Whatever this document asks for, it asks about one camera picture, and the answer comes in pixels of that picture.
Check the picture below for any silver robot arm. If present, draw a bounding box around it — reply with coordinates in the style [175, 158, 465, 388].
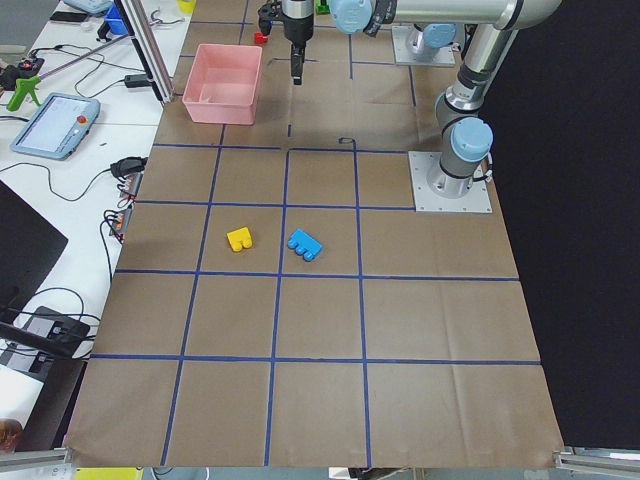
[406, 23, 457, 66]
[328, 1, 560, 199]

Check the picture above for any blue toy block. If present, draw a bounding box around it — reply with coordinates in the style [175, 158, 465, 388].
[287, 229, 323, 262]

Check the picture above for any aluminium frame post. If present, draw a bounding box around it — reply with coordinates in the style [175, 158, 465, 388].
[114, 0, 174, 104]

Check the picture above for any reach grabber tool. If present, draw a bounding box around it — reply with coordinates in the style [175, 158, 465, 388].
[5, 34, 132, 112]

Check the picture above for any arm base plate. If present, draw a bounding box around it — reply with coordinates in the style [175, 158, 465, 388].
[408, 151, 493, 214]
[392, 23, 457, 68]

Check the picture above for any pink plastic box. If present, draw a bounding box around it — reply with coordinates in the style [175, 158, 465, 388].
[182, 44, 263, 125]

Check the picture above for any black power adapter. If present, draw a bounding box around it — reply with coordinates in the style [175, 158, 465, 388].
[123, 74, 151, 89]

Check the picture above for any blue plastic bin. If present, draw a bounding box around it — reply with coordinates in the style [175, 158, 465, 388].
[104, 3, 128, 36]

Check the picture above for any yellow toy block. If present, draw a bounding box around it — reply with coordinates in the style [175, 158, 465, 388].
[226, 227, 253, 252]

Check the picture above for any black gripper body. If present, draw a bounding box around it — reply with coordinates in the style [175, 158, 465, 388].
[282, 0, 314, 46]

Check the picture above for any red toy block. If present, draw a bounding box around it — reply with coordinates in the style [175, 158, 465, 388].
[254, 32, 268, 45]

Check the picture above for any robot teach pendant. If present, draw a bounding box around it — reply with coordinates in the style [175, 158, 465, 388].
[10, 93, 101, 160]

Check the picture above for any black monitor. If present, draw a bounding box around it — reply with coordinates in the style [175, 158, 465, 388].
[0, 182, 68, 323]

